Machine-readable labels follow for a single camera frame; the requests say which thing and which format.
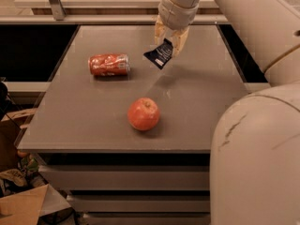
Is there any metal railing frame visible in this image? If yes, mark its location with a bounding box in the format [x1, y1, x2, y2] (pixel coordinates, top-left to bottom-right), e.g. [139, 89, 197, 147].
[0, 0, 229, 26]

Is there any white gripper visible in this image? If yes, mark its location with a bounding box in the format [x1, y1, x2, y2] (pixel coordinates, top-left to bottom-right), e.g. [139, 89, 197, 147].
[155, 0, 199, 57]

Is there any cardboard box lower left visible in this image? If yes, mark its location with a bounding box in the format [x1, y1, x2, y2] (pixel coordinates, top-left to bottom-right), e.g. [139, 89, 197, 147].
[0, 185, 70, 225]

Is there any clutter pile of bags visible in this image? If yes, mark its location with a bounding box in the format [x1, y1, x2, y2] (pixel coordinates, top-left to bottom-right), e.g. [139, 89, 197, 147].
[0, 151, 47, 197]

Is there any red coke can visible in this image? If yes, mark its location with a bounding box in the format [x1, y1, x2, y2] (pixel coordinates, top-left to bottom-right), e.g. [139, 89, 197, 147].
[88, 53, 130, 76]

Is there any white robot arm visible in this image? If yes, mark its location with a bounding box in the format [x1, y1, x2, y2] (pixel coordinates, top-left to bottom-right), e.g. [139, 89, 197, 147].
[155, 0, 300, 225]

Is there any brown cardboard box left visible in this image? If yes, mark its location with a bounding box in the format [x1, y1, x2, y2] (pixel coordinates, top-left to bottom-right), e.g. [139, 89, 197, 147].
[0, 108, 37, 172]

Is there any red apple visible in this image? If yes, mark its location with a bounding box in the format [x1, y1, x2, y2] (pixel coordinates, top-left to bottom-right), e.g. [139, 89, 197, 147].
[127, 97, 160, 131]

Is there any grey drawer cabinet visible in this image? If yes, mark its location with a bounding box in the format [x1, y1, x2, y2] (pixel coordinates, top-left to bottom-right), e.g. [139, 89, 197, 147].
[19, 25, 247, 225]

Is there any dark blue rxbar wrapper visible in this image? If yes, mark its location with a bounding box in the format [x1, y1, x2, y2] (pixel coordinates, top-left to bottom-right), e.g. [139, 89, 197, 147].
[143, 38, 173, 69]

